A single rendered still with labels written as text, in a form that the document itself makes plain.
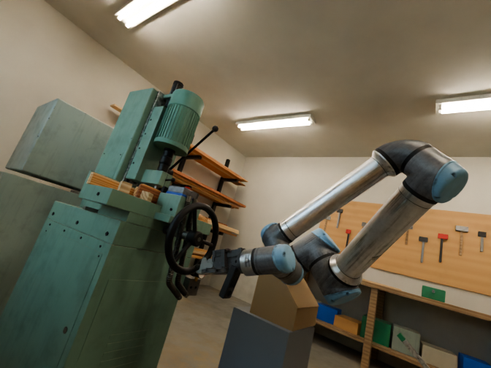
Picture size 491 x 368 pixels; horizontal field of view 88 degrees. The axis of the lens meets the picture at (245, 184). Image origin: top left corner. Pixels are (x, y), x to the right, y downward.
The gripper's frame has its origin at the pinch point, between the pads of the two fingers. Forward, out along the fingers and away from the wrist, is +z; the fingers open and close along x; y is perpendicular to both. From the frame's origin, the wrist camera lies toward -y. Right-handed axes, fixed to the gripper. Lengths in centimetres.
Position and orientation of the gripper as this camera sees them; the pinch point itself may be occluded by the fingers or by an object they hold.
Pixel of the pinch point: (199, 273)
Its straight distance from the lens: 104.1
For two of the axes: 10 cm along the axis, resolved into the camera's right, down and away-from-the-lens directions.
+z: -8.7, 2.3, 4.3
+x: -4.9, -3.4, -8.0
